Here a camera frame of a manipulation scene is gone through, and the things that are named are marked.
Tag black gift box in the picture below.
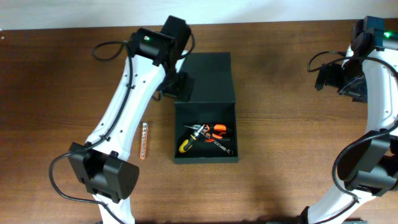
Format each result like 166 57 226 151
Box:
174 53 239 164

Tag orange bit holder strip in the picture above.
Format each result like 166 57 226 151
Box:
140 122 148 161

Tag yellow black screwdriver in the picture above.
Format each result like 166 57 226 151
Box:
178 124 205 153

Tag orange black long-nose pliers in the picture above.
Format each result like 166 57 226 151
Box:
186 124 233 141

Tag silver ring wrench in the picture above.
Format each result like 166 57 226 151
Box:
213 141 233 156

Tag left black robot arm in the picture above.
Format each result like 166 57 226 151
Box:
68 16 194 223

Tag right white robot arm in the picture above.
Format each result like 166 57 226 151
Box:
295 16 397 223

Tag left black cable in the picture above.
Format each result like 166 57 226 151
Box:
49 32 196 224

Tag black cable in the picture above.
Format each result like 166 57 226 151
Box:
307 50 398 224
49 32 196 224

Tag right black cable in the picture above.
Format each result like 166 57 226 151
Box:
307 50 398 224

